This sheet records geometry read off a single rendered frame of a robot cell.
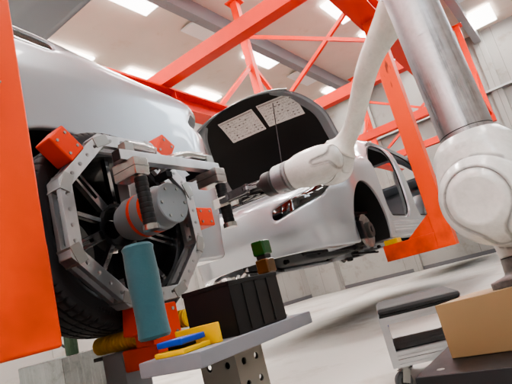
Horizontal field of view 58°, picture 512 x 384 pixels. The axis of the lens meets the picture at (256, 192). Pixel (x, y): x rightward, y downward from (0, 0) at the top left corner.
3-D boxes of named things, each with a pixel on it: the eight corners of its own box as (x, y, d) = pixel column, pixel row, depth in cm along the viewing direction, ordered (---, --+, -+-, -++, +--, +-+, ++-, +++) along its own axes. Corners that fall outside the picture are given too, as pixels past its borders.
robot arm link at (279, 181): (303, 190, 139) (287, 196, 142) (296, 161, 141) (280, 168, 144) (288, 188, 131) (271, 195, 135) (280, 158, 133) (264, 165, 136)
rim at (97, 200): (49, 149, 165) (-21, 272, 133) (88, 123, 153) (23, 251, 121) (152, 223, 194) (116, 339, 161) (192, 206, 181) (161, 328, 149)
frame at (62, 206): (202, 293, 167) (171, 153, 178) (216, 289, 163) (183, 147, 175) (67, 322, 122) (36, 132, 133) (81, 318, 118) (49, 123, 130)
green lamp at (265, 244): (261, 256, 129) (257, 242, 129) (273, 252, 126) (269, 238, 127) (253, 257, 125) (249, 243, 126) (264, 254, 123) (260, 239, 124)
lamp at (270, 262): (266, 274, 127) (262, 260, 128) (277, 270, 125) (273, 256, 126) (257, 276, 124) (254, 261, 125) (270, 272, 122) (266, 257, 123)
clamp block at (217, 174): (207, 190, 157) (204, 176, 158) (228, 181, 153) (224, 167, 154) (197, 190, 153) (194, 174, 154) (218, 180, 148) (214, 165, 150)
